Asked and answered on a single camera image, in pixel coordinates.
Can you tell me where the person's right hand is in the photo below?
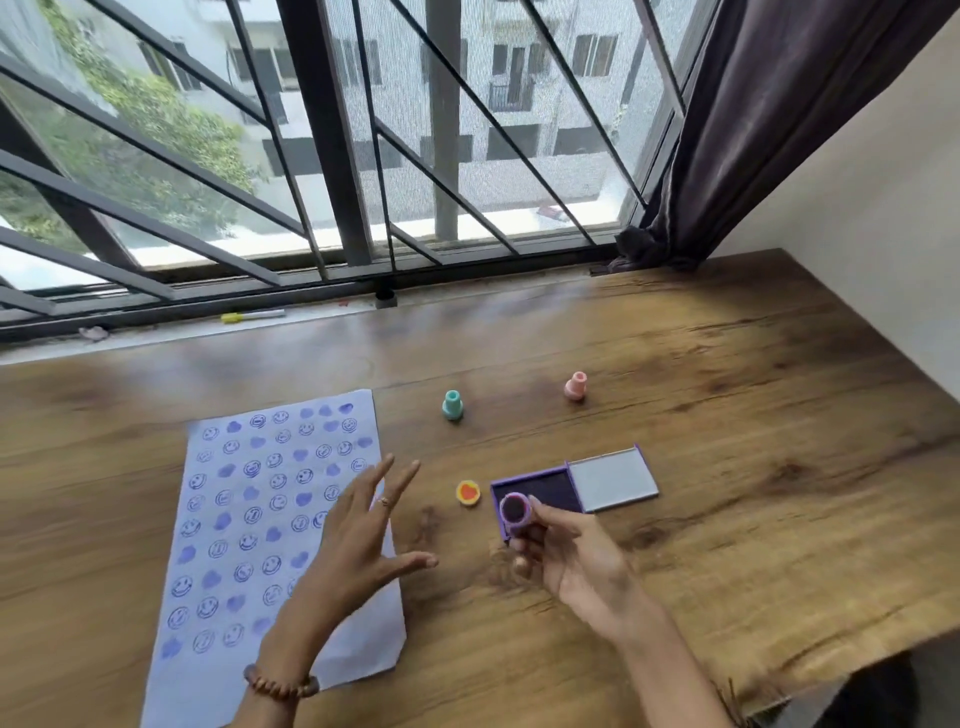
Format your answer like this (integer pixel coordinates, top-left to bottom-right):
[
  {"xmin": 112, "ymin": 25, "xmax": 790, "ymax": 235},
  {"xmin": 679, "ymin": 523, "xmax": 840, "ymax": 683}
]
[{"xmin": 508, "ymin": 500, "xmax": 655, "ymax": 648}]

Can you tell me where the person's left hand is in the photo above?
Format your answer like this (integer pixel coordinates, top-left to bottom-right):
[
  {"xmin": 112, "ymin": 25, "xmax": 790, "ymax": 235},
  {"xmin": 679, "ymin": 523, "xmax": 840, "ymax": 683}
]
[{"xmin": 255, "ymin": 453, "xmax": 441, "ymax": 681}]

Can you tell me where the purple round stamp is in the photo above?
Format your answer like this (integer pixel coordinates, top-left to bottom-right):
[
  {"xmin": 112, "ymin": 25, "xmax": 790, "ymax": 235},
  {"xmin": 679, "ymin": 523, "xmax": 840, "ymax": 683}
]
[{"xmin": 498, "ymin": 491, "xmax": 536, "ymax": 542}]

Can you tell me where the person's left forearm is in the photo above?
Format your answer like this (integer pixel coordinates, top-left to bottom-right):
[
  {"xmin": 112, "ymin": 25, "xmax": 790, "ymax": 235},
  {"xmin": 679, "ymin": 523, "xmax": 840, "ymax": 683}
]
[{"xmin": 231, "ymin": 675, "xmax": 322, "ymax": 728}]

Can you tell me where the person's right forearm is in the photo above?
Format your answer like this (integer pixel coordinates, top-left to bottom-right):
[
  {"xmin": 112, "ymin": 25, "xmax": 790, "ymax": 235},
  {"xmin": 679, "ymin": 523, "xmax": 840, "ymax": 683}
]
[{"xmin": 611, "ymin": 603, "xmax": 736, "ymax": 728}]

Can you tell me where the purple ink pad case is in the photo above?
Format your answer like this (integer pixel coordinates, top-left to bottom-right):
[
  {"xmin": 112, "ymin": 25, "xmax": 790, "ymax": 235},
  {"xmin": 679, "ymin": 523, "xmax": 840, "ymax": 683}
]
[{"xmin": 490, "ymin": 445, "xmax": 661, "ymax": 542}]

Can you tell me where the white paper with purple stamps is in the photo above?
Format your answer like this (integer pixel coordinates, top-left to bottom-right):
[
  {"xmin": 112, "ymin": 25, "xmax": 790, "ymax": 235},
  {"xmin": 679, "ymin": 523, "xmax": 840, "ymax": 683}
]
[{"xmin": 140, "ymin": 388, "xmax": 408, "ymax": 728}]

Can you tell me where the person's dark clothing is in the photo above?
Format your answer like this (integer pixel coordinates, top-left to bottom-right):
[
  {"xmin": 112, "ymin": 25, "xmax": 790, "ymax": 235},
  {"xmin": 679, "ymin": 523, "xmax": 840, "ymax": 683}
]
[{"xmin": 813, "ymin": 651, "xmax": 960, "ymax": 728}]

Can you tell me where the white apartment building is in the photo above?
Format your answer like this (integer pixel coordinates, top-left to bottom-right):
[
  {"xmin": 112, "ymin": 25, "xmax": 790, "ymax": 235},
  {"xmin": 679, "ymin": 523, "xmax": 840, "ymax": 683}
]
[{"xmin": 75, "ymin": 0, "xmax": 676, "ymax": 234}]

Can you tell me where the green leafy tree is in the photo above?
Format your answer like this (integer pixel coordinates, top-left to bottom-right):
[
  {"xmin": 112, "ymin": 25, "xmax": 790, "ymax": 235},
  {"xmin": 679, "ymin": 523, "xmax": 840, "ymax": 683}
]
[{"xmin": 0, "ymin": 0, "xmax": 264, "ymax": 256}]

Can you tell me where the dark purple curtain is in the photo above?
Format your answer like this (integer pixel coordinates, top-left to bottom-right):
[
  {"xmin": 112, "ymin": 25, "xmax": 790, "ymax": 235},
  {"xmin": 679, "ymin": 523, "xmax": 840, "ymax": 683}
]
[{"xmin": 609, "ymin": 0, "xmax": 960, "ymax": 273}]

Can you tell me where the brown bead bracelet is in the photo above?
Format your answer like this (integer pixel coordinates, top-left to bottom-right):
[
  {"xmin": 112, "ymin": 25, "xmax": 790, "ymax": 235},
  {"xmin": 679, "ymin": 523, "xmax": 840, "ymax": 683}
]
[{"xmin": 243, "ymin": 663, "xmax": 322, "ymax": 703}]

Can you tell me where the black window frame with grille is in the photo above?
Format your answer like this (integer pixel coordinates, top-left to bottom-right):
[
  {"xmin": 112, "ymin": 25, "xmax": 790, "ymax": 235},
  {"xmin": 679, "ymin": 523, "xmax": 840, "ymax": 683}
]
[{"xmin": 0, "ymin": 0, "xmax": 723, "ymax": 348}]

